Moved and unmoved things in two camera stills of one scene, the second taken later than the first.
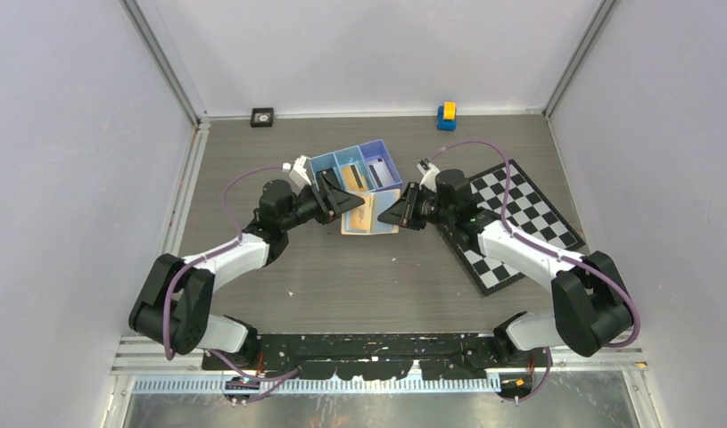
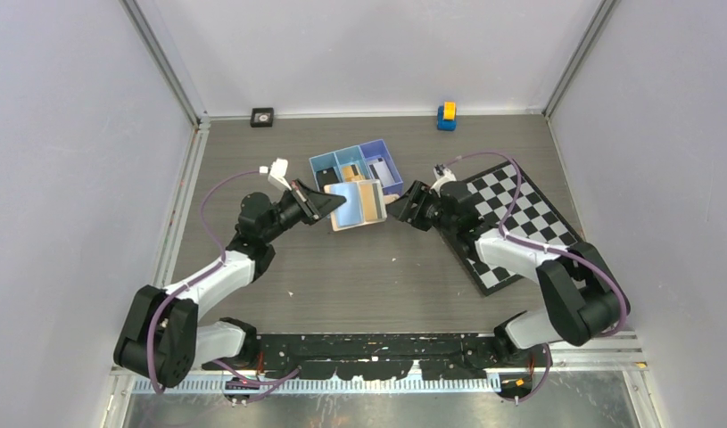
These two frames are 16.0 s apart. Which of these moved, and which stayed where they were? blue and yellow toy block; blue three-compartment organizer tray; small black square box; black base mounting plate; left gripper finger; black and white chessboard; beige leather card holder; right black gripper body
Moved: left gripper finger; beige leather card holder
Stayed: blue and yellow toy block; right black gripper body; black base mounting plate; small black square box; black and white chessboard; blue three-compartment organizer tray
